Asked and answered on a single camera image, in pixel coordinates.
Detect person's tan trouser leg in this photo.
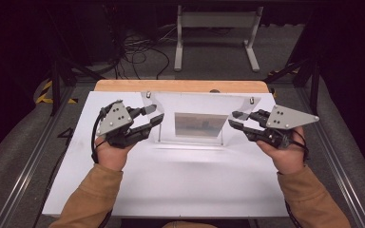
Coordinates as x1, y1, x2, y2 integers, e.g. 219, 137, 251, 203
161, 221, 218, 228

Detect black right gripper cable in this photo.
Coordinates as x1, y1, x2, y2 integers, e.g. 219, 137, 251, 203
284, 127, 310, 161

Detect long black floor cable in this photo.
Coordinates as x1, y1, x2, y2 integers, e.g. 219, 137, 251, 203
32, 126, 75, 228

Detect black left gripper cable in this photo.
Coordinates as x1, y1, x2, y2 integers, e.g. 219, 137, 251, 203
89, 101, 115, 164

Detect clear acrylic display frame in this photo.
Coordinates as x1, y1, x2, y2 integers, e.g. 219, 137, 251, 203
141, 90, 262, 146

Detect aluminium floor rail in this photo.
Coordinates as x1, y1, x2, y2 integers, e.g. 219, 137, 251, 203
298, 86, 365, 228
0, 84, 77, 228

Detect white table board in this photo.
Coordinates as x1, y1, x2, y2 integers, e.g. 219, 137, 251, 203
41, 90, 290, 219

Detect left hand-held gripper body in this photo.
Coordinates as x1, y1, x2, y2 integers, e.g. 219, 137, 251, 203
95, 99, 150, 150

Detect black floor cable bundle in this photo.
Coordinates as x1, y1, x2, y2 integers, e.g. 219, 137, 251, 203
115, 31, 172, 80

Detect yellow black floor tape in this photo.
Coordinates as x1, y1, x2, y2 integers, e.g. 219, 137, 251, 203
35, 80, 79, 105

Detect white metal stand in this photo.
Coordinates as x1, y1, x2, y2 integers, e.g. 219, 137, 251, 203
173, 5, 264, 73

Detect person's right hand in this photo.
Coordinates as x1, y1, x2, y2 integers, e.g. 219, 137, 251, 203
256, 126, 307, 176

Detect person's left hand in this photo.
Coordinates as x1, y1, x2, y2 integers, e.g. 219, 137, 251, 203
94, 135, 137, 173

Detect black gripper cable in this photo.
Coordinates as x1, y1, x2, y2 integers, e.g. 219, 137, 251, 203
89, 101, 115, 164
284, 127, 310, 161

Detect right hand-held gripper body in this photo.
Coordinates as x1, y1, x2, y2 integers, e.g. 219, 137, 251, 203
246, 104, 320, 150

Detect wooden table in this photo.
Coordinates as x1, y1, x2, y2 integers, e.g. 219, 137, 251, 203
93, 79, 270, 94

